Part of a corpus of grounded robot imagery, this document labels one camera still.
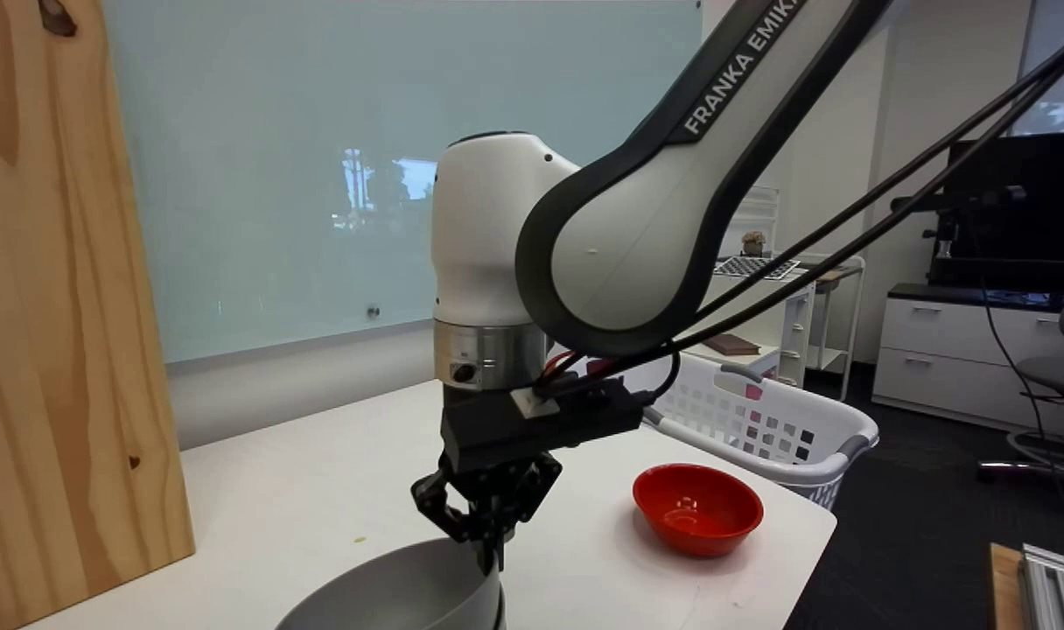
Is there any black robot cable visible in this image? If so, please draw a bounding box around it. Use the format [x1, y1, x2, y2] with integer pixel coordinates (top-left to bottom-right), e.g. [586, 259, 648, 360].
[669, 15, 1064, 341]
[659, 38, 1064, 354]

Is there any grey bowl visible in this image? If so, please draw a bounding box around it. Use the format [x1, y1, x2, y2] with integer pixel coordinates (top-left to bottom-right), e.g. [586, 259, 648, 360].
[278, 535, 507, 630]

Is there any wooden plank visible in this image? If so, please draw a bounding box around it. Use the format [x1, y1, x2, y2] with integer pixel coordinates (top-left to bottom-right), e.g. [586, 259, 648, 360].
[988, 537, 1032, 630]

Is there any red bowl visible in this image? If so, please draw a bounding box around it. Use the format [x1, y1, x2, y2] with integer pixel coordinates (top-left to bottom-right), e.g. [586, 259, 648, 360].
[629, 463, 768, 558]

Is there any black monitor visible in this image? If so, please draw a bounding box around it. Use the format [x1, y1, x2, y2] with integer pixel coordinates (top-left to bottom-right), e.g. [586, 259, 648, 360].
[927, 124, 1064, 296]

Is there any brown book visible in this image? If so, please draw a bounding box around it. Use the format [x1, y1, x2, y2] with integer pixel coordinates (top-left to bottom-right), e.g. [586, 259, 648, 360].
[703, 329, 764, 360]

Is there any glass whiteboard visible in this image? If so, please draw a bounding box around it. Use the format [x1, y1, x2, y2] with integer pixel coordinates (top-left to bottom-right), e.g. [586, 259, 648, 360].
[100, 0, 720, 366]

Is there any wooden board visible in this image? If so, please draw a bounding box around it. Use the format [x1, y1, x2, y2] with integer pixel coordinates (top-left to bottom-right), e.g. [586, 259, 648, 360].
[0, 0, 198, 630]

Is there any white drawer cabinet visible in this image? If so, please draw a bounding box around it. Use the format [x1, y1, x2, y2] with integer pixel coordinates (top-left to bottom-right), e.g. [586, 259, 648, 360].
[871, 281, 1064, 438]

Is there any white side cart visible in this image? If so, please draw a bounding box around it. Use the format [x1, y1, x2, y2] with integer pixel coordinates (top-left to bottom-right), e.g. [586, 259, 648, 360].
[790, 250, 869, 403]

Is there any checkerboard calibration sheet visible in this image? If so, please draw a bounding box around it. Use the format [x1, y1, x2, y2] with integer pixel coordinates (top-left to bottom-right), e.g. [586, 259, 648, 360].
[720, 250, 807, 282]

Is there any white laundry basket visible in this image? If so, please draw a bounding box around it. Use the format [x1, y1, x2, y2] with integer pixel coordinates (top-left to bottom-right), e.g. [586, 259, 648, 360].
[640, 348, 883, 514]

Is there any white shelf unit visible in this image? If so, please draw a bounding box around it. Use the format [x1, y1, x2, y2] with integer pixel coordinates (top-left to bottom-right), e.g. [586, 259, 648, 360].
[703, 261, 818, 388]

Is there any black stereo camera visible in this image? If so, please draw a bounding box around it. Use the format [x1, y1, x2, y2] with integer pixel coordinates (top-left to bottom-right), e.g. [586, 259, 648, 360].
[891, 185, 1032, 221]

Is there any window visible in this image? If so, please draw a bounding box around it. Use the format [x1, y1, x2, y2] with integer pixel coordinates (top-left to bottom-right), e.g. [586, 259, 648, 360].
[1010, 0, 1064, 136]

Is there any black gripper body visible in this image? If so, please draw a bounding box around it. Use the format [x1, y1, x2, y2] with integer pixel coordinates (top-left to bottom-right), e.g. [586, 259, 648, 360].
[443, 383, 563, 516]

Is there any aluminium rail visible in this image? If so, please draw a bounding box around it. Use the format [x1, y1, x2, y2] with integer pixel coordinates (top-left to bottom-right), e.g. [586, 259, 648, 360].
[1019, 537, 1064, 630]

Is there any black hanging cable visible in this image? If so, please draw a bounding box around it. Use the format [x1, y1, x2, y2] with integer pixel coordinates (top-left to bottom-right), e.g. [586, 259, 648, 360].
[983, 304, 1062, 439]

